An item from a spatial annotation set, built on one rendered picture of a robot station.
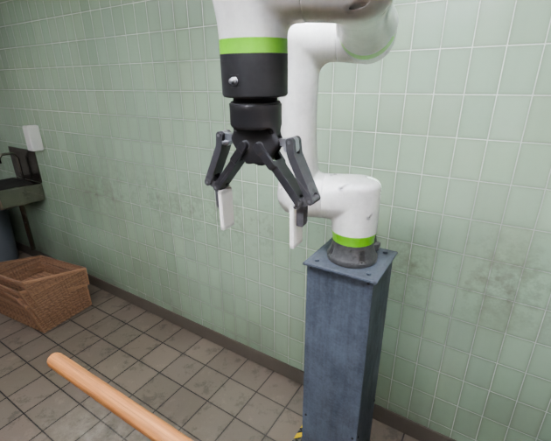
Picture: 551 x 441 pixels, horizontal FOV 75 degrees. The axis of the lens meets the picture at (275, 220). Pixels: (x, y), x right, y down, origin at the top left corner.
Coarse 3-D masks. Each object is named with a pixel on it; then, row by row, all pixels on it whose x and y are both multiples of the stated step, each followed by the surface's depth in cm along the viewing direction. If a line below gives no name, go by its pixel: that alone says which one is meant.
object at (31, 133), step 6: (24, 126) 283; (30, 126) 283; (36, 126) 286; (24, 132) 285; (30, 132) 283; (36, 132) 287; (30, 138) 284; (36, 138) 287; (30, 144) 286; (36, 144) 288; (42, 144) 292; (36, 150) 290
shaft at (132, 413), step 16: (64, 368) 66; (80, 368) 66; (80, 384) 63; (96, 384) 62; (96, 400) 61; (112, 400) 59; (128, 400) 59; (128, 416) 57; (144, 416) 56; (144, 432) 55; (160, 432) 53; (176, 432) 53
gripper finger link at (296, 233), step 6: (294, 204) 52; (294, 210) 52; (294, 216) 52; (294, 222) 53; (294, 228) 53; (300, 228) 55; (294, 234) 54; (300, 234) 55; (294, 240) 54; (300, 240) 56; (294, 246) 54
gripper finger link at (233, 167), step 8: (240, 144) 52; (240, 152) 53; (232, 160) 54; (240, 160) 55; (232, 168) 56; (240, 168) 58; (224, 176) 57; (232, 176) 58; (216, 184) 59; (224, 184) 59
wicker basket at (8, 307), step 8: (0, 296) 255; (0, 304) 267; (8, 304) 257; (16, 304) 247; (88, 304) 289; (0, 312) 280; (8, 312) 271; (16, 312) 261; (24, 312) 251; (32, 312) 249; (56, 312) 265; (72, 312) 277; (24, 320) 262; (40, 320) 254; (48, 320) 260; (56, 320) 266; (64, 320) 271; (40, 328) 256; (48, 328) 261
